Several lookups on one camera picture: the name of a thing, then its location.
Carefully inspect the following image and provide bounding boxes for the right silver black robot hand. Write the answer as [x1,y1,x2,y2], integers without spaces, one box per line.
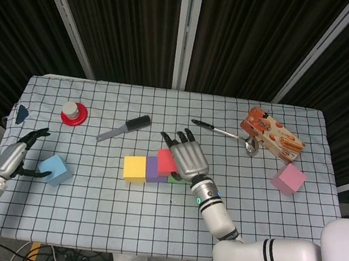
[153,123,215,186]

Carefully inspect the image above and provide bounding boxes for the white black-grid tablecloth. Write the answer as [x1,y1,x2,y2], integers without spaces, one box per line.
[0,62,349,261]

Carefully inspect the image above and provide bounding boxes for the orange biscuit box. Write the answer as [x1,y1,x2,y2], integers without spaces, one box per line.
[235,104,310,166]

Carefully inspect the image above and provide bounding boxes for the white screen frame post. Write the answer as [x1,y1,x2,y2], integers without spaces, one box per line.
[271,0,349,114]
[167,0,204,93]
[18,0,108,81]

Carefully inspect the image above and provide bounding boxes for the light blue foam cube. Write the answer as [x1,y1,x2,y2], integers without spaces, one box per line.
[34,152,76,190]

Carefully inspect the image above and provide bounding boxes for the red round disc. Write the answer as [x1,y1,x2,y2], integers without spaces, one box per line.
[58,99,91,129]

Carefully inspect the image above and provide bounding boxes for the steel ladle black handle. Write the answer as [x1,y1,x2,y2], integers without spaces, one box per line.
[187,118,263,157]

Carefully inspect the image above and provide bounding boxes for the dark blue triangular piece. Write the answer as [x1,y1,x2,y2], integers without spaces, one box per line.
[14,104,32,127]

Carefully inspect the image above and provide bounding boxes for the purple foam cube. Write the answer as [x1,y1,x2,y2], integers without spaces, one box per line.
[142,155,172,186]

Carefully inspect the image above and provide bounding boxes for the red foam cube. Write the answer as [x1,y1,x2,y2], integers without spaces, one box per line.
[153,147,181,177]

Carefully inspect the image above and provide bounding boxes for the white cable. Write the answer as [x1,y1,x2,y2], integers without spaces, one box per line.
[12,240,66,261]

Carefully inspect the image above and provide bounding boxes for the yellow foam cube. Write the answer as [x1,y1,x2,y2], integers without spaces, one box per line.
[120,153,151,185]

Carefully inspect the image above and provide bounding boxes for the grey brush black bristles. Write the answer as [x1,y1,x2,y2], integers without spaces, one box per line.
[95,108,153,149]

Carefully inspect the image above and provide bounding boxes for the green foam cube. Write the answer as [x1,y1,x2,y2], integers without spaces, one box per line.
[166,172,192,188]

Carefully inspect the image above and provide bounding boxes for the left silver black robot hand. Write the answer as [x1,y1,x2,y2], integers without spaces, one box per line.
[0,120,59,185]

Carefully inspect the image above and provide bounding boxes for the white plastic jar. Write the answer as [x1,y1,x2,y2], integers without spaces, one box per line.
[60,100,81,119]

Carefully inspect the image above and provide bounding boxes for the pink foam cube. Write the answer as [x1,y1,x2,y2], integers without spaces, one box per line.
[268,160,309,198]

